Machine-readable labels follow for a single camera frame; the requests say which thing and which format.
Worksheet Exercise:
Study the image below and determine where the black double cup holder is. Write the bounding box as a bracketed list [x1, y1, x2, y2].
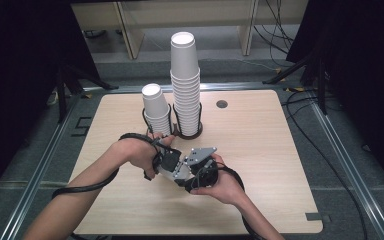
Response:
[141, 102, 204, 141]

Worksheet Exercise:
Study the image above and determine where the single white paper cup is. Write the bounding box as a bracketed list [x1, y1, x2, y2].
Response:
[157, 166, 181, 183]

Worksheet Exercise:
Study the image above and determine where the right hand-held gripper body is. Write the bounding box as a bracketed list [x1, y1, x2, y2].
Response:
[183, 146, 220, 194]

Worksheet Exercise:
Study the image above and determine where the grey tape strip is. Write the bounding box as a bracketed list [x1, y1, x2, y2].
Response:
[304, 212, 332, 223]

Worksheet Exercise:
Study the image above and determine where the black tripod stand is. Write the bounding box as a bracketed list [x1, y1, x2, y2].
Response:
[55, 61, 120, 124]
[262, 49, 328, 116]

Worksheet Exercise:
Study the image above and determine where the thin white floor cable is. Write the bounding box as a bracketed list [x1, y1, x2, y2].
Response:
[199, 57, 278, 73]

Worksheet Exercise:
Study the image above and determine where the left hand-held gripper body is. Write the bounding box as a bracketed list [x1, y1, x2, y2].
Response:
[151, 146, 193, 181]

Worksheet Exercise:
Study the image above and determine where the black cable bundle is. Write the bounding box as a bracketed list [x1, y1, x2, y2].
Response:
[253, 0, 297, 68]

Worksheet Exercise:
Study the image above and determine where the aluminium floor rail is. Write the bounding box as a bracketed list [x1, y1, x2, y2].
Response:
[308, 94, 384, 240]
[82, 82, 303, 94]
[0, 93, 83, 240]

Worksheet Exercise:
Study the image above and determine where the tall stack of white cups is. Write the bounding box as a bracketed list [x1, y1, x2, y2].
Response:
[169, 31, 202, 137]

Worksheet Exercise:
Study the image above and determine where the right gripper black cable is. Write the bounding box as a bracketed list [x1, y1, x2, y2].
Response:
[213, 164, 264, 240]

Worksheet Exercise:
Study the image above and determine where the black tape floor mark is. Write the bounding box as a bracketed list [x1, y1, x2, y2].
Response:
[71, 116, 93, 138]

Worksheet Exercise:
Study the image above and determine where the dark wheeled base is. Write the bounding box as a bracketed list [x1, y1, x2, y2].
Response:
[82, 29, 108, 39]

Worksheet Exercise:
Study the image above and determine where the short stack of white cups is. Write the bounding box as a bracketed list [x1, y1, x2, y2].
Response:
[141, 83, 174, 137]

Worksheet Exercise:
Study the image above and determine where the person's right hand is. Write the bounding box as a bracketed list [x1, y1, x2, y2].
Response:
[189, 153, 248, 206]

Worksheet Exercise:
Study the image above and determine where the person's left hand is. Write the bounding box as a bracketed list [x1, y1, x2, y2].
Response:
[111, 132, 176, 181]

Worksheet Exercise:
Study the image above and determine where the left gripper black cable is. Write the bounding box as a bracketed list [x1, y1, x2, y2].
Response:
[51, 132, 163, 201]

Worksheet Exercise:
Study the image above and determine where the black curtain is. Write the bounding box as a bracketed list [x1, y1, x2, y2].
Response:
[0, 0, 99, 208]
[285, 0, 384, 199]

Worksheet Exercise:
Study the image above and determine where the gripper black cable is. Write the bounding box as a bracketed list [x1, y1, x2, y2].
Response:
[51, 132, 163, 201]
[213, 164, 264, 240]

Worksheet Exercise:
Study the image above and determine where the long black floor cable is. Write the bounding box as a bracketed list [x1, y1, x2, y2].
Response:
[280, 89, 369, 240]

